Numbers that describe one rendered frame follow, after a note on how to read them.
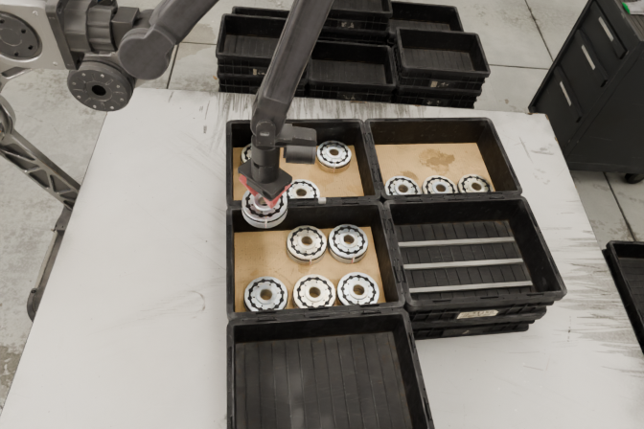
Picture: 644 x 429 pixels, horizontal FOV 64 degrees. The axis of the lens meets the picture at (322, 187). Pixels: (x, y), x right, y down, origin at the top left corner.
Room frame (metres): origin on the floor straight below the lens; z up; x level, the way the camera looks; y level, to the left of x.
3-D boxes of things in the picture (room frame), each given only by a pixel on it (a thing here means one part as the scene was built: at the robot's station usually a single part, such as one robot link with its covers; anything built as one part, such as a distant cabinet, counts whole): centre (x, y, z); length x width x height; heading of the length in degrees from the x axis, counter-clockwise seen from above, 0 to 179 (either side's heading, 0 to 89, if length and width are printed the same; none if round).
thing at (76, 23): (0.67, 0.41, 1.45); 0.09 x 0.08 x 0.12; 8
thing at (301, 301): (0.56, -0.02, 0.86); 0.10 x 0.10 x 0.01
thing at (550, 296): (0.72, -0.39, 0.92); 0.40 x 0.30 x 0.02; 104
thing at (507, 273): (0.72, -0.39, 0.87); 0.40 x 0.30 x 0.11; 104
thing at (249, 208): (0.67, 0.12, 1.04); 0.10 x 0.10 x 0.01
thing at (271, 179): (0.67, 0.12, 1.16); 0.10 x 0.07 x 0.07; 59
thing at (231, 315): (0.63, 0.00, 0.92); 0.40 x 0.30 x 0.02; 104
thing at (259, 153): (0.67, 0.12, 1.22); 0.07 x 0.06 x 0.07; 98
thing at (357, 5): (2.34, 0.01, 0.37); 0.40 x 0.30 x 0.45; 98
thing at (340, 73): (1.94, -0.04, 0.31); 0.40 x 0.30 x 0.34; 98
